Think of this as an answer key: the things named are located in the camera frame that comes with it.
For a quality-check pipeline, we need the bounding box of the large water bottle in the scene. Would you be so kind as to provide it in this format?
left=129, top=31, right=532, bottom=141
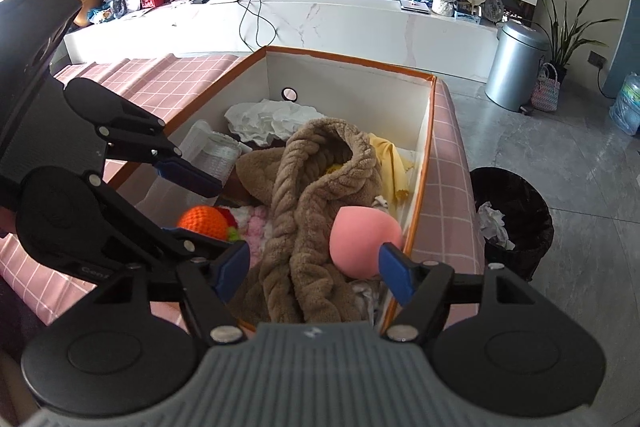
left=608, top=71, right=640, bottom=137

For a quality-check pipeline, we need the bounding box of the orange crocheted fruit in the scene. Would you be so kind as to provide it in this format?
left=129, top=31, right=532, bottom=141
left=178, top=205, right=242, bottom=243

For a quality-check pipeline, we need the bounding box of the white tissue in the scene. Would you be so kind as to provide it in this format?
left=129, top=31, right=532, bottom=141
left=224, top=99, right=319, bottom=148

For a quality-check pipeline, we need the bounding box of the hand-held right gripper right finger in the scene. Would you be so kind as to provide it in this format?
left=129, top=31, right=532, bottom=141
left=377, top=242, right=545, bottom=347

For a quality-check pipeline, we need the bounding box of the yellow cloth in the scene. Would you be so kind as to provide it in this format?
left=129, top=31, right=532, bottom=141
left=367, top=132, right=417, bottom=214

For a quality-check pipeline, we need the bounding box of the silver trash can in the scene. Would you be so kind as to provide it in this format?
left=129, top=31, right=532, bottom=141
left=484, top=19, right=549, bottom=112

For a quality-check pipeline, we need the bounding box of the pastel woven handbag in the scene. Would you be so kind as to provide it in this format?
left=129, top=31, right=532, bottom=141
left=530, top=62, right=560, bottom=112

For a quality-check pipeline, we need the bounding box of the clear plastic container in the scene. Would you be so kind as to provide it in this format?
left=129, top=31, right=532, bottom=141
left=179, top=119, right=244, bottom=181

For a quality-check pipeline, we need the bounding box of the pink peach toy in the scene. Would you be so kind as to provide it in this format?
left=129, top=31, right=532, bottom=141
left=328, top=205, right=404, bottom=281

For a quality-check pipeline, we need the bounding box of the green leafy plant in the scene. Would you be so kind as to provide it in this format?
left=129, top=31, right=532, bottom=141
left=529, top=0, right=622, bottom=84

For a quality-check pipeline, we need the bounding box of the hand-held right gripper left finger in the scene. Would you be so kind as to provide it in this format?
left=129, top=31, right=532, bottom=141
left=95, top=240, right=252, bottom=347

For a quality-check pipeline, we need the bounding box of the brown knitted scarf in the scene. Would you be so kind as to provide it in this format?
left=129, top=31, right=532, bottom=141
left=234, top=117, right=397, bottom=324

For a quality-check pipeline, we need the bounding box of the black wicker waste bin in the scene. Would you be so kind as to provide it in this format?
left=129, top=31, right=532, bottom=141
left=469, top=166, right=555, bottom=284

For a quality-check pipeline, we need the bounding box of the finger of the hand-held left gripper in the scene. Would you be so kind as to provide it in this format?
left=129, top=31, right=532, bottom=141
left=64, top=77, right=224, bottom=200
left=86, top=172, right=228, bottom=269

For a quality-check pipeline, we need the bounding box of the pink checked tablecloth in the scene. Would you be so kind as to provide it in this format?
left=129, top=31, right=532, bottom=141
left=0, top=52, right=488, bottom=329

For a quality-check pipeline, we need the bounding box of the black cable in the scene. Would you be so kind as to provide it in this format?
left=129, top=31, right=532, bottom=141
left=238, top=0, right=277, bottom=51

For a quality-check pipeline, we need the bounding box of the brown gourd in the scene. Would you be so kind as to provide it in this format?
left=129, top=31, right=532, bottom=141
left=74, top=0, right=102, bottom=28

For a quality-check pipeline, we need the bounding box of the white marble cabinet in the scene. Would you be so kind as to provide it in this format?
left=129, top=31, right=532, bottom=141
left=63, top=0, right=504, bottom=84

